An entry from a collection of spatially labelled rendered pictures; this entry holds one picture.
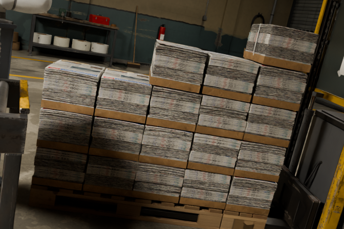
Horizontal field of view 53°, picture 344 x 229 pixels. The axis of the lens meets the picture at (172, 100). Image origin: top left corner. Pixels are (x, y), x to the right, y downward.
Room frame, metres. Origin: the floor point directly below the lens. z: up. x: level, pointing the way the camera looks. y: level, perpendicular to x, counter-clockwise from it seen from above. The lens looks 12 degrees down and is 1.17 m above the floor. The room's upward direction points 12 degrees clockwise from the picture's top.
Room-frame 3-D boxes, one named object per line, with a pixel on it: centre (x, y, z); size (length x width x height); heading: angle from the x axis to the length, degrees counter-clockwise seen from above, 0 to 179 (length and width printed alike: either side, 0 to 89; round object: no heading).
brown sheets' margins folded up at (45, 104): (2.08, 0.15, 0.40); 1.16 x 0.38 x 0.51; 98
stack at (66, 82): (2.08, 0.15, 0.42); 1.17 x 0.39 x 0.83; 98
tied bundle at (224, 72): (2.14, -0.28, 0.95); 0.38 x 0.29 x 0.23; 7
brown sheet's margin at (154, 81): (2.10, 0.02, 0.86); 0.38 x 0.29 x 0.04; 6
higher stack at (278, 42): (2.18, -0.57, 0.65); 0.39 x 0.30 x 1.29; 8
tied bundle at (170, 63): (2.10, 0.02, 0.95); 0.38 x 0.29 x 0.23; 6
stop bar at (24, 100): (1.27, 0.55, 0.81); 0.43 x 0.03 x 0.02; 26
